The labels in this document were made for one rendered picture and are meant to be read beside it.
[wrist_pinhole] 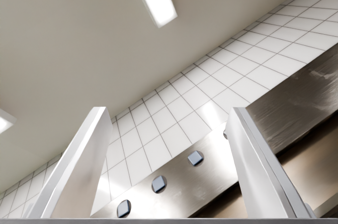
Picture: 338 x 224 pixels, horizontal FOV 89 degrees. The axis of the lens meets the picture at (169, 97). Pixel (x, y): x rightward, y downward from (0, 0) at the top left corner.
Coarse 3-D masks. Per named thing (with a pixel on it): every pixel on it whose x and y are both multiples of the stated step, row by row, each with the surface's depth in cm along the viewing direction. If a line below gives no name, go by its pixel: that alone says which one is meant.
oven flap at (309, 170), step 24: (336, 120) 57; (312, 144) 55; (336, 144) 51; (288, 168) 53; (312, 168) 49; (336, 168) 46; (240, 192) 55; (312, 192) 45; (336, 192) 42; (216, 216) 53; (240, 216) 49; (336, 216) 40
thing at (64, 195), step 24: (96, 120) 9; (72, 144) 8; (96, 144) 9; (72, 168) 7; (96, 168) 9; (48, 192) 6; (72, 192) 7; (24, 216) 6; (48, 216) 5; (72, 216) 7
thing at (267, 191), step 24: (240, 120) 9; (240, 144) 9; (264, 144) 8; (240, 168) 9; (264, 168) 7; (264, 192) 7; (288, 192) 6; (264, 216) 7; (288, 216) 5; (312, 216) 6
